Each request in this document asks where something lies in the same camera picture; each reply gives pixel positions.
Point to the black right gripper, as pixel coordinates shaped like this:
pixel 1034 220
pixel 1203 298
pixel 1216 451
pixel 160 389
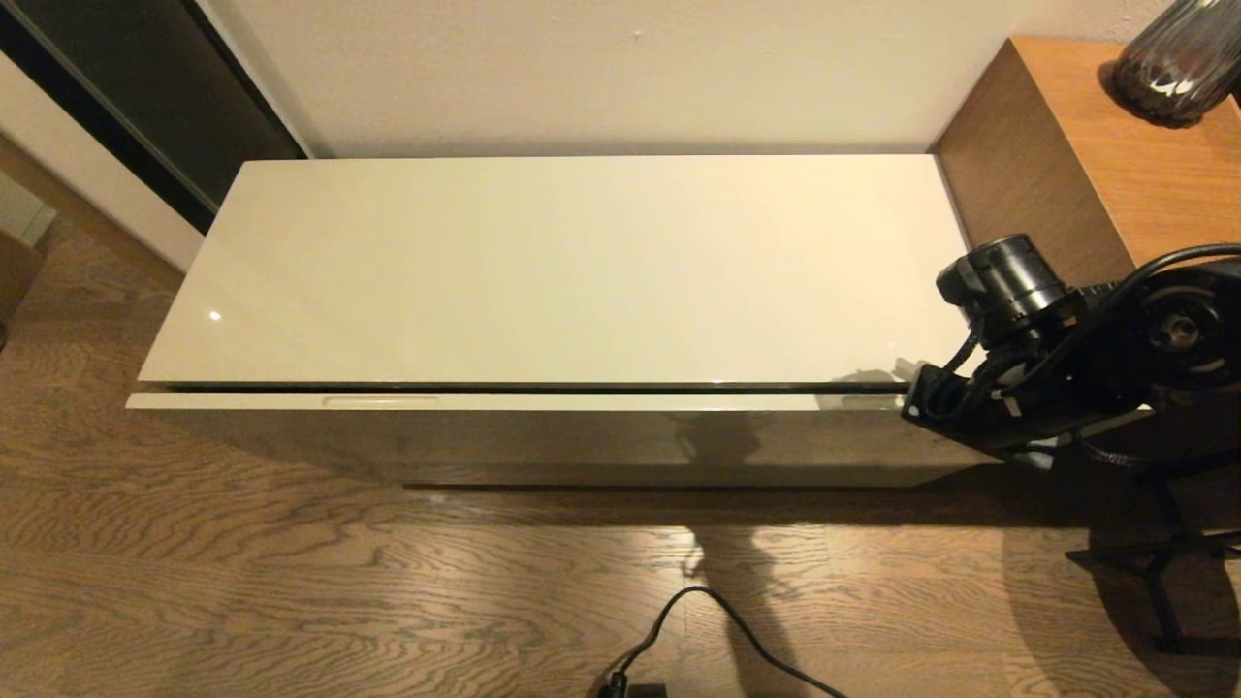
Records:
pixel 936 397

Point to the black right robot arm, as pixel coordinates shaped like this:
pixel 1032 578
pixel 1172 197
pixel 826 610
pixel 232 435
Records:
pixel 1008 281

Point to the brown wooden side cabinet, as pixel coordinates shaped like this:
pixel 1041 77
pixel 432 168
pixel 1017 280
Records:
pixel 1076 145

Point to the dark ribbed glass vase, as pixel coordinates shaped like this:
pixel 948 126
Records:
pixel 1173 68

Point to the glossy white low cabinet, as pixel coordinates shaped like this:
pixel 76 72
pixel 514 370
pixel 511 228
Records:
pixel 543 271

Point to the dark sliding door panel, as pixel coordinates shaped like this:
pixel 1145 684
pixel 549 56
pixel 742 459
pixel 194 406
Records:
pixel 145 78

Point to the light grey box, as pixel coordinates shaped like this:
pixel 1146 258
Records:
pixel 21 213

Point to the black metal frame legs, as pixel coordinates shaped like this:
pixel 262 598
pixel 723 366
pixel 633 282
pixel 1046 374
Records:
pixel 1154 572

